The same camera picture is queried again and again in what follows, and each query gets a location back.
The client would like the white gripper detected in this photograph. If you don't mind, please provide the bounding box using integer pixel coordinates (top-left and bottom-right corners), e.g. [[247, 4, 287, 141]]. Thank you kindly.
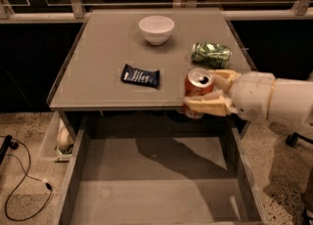
[[184, 69, 276, 121]]

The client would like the orange coke can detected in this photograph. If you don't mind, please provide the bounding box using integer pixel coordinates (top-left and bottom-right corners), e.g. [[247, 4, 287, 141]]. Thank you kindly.
[[182, 67, 214, 119]]

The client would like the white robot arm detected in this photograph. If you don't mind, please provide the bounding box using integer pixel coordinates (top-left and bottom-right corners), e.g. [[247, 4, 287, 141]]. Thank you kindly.
[[184, 69, 313, 134]]

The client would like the green soda can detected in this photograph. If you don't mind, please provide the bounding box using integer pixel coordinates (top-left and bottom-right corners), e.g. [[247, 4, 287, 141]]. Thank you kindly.
[[191, 42, 232, 68]]

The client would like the grey cabinet with top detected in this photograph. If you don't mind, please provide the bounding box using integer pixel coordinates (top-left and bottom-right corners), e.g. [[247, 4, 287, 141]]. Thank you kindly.
[[46, 7, 262, 139]]

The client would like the open grey top drawer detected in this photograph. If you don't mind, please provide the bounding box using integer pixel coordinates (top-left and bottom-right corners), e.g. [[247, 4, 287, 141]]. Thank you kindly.
[[53, 128, 269, 225]]

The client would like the dark blue snack packet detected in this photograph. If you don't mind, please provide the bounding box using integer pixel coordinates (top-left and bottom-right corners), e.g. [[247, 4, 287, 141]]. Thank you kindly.
[[120, 64, 159, 88]]

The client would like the white ceramic bowl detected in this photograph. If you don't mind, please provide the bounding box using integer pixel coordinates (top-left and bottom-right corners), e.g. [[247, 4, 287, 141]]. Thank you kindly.
[[139, 16, 175, 45]]

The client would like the black chair caster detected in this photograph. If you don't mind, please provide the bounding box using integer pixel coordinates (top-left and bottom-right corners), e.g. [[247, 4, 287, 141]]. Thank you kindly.
[[286, 132, 313, 148]]

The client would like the white object in bin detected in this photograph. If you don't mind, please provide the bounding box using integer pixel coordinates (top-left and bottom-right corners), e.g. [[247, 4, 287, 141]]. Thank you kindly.
[[57, 127, 73, 150]]

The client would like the black stand foot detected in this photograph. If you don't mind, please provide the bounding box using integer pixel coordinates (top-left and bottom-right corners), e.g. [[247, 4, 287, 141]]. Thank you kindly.
[[0, 135, 19, 164]]

